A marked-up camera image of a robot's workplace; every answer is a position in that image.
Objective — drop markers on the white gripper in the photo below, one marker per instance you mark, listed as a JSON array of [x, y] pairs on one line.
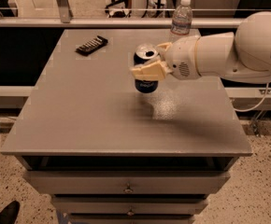
[[181, 58]]

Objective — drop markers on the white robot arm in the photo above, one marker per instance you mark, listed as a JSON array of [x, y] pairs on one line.
[[243, 56]]

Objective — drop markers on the clear plastic water bottle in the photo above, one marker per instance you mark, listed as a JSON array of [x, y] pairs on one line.
[[181, 20]]

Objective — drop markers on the black office chair base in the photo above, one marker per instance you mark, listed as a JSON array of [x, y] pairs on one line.
[[118, 12]]

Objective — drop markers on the black snack bar wrapper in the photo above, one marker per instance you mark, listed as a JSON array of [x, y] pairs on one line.
[[92, 46]]

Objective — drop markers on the grey top drawer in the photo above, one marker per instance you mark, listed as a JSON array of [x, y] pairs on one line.
[[129, 182]]

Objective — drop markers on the grey drawer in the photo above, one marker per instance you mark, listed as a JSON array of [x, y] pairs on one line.
[[136, 219], [129, 182], [136, 205]]

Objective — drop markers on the grey middle drawer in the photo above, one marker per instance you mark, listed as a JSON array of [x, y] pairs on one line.
[[136, 205]]

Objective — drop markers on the grey bottom drawer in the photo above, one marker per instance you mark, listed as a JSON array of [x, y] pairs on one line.
[[136, 219]]

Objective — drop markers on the black shoe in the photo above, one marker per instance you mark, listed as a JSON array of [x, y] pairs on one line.
[[9, 214]]

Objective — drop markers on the metal railing post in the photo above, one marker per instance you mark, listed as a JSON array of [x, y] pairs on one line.
[[64, 11]]

